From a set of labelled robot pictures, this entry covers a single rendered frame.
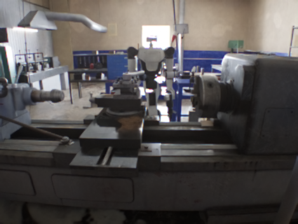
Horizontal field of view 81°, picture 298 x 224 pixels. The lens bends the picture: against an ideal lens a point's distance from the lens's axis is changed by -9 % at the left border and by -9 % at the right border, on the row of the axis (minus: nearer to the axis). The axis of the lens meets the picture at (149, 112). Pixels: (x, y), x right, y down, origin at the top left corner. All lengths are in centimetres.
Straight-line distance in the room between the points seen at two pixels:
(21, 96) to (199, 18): 769
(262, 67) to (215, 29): 758
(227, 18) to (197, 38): 143
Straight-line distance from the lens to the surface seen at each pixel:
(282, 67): 103
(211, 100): 105
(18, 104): 133
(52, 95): 124
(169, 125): 138
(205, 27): 843
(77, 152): 102
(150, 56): 215
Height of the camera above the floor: 136
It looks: 19 degrees down
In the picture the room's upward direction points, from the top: straight up
